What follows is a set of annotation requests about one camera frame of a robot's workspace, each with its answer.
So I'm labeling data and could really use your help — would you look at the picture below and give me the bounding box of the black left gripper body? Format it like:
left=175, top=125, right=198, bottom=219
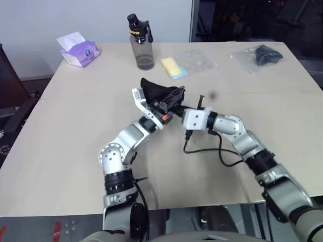
left=149, top=99, right=175, bottom=125

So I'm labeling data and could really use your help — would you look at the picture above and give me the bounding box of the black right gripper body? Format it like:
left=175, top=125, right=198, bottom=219
left=174, top=105, right=189, bottom=121

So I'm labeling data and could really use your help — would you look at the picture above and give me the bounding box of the black drawstring pouch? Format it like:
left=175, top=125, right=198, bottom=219
left=140, top=77, right=187, bottom=108

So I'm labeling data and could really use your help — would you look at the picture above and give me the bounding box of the grey water bottle black cap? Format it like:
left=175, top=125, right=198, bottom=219
left=126, top=14, right=155, bottom=71

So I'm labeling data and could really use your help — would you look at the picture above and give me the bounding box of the clear plastic zip bag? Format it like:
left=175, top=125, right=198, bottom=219
left=230, top=44, right=285, bottom=74

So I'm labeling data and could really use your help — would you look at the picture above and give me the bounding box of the black fabric bundle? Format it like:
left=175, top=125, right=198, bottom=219
left=254, top=44, right=284, bottom=67

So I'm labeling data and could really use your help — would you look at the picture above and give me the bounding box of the purple tissue pack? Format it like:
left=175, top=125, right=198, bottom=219
left=56, top=31, right=102, bottom=68

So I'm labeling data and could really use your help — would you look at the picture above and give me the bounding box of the black panel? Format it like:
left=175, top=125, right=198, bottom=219
left=0, top=43, right=29, bottom=109

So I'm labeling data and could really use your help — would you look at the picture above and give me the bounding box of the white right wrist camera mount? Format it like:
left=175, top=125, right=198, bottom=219
left=182, top=107, right=213, bottom=132

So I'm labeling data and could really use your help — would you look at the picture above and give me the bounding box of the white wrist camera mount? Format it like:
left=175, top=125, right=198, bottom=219
left=131, top=87, right=168, bottom=132
left=182, top=107, right=213, bottom=132

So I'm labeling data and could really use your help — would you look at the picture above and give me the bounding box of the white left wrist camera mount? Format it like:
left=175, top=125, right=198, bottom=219
left=131, top=87, right=168, bottom=132

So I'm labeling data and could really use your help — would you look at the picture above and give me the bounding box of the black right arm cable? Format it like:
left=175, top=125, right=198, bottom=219
left=182, top=129, right=249, bottom=168

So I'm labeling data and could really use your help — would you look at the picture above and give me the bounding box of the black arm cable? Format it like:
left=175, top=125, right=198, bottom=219
left=182, top=129, right=249, bottom=168
left=131, top=176, right=150, bottom=239

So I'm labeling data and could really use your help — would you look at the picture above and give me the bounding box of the grey metal window frame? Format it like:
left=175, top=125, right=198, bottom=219
left=188, top=0, right=200, bottom=43

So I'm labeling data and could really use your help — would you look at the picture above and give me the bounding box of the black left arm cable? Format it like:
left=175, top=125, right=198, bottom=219
left=131, top=176, right=150, bottom=239

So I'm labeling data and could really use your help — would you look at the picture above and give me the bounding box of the black metal frame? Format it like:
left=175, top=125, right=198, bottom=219
left=0, top=97, right=41, bottom=157

